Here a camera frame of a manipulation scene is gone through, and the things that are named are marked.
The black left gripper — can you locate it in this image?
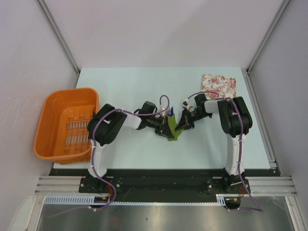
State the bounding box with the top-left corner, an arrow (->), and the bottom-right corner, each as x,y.
146,115 -> 173,139

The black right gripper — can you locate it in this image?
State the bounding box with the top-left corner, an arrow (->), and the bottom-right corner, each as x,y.
176,108 -> 211,131

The green paper napkin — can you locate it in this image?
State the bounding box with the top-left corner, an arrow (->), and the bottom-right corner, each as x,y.
167,115 -> 183,141

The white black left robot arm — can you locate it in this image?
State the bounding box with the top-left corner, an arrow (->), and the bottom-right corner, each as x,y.
87,101 -> 175,193

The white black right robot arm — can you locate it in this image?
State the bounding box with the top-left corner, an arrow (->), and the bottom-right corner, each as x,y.
175,91 -> 253,193

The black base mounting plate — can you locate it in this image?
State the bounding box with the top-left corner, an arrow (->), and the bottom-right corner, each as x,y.
49,168 -> 281,202

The floral patterned tray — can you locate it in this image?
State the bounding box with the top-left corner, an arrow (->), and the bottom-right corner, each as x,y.
201,74 -> 237,100

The orange plastic basket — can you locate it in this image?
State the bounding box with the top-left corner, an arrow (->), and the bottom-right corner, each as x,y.
34,88 -> 99,165

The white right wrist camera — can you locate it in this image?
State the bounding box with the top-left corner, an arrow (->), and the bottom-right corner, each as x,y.
182,98 -> 194,112

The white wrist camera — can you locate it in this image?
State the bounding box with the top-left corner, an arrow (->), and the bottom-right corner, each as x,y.
159,104 -> 170,115
182,98 -> 194,112

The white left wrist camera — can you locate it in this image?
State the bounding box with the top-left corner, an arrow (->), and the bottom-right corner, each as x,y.
159,104 -> 170,115

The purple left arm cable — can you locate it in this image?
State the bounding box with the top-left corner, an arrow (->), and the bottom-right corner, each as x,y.
47,95 -> 172,218

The white slotted cable duct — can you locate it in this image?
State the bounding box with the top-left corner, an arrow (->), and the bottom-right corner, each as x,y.
44,195 -> 226,206

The aluminium front rail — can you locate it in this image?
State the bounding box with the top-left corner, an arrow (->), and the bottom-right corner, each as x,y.
35,176 -> 297,196

